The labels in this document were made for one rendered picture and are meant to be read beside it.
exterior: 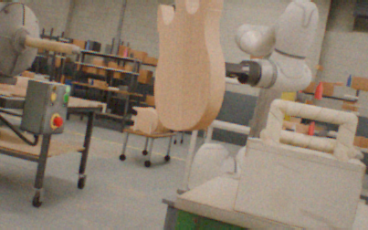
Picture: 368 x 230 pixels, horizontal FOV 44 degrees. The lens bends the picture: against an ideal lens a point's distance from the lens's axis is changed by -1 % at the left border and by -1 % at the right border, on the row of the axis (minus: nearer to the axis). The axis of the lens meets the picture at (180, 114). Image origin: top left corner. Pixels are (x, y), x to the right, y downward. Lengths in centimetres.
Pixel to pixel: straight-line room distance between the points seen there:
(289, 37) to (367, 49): 1102
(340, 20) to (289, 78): 1110
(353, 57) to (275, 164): 1134
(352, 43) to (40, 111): 1108
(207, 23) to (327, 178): 48
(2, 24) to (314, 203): 108
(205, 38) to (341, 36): 1132
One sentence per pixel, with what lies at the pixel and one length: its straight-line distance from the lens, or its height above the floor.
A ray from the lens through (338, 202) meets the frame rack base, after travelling 110.
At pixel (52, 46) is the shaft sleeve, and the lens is 154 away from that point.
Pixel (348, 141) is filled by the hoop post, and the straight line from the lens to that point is 110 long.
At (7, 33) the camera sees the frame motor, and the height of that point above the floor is 126.
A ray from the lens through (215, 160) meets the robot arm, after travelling 203.
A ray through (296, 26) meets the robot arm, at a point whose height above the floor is 144.
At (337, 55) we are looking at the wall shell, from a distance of 1238.
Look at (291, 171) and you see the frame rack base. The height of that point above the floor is 105.
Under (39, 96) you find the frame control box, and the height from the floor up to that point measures 106.
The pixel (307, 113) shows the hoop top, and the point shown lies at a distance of 109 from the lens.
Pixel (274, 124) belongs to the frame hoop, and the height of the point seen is 115.
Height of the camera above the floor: 119
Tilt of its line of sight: 3 degrees down
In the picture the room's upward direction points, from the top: 11 degrees clockwise
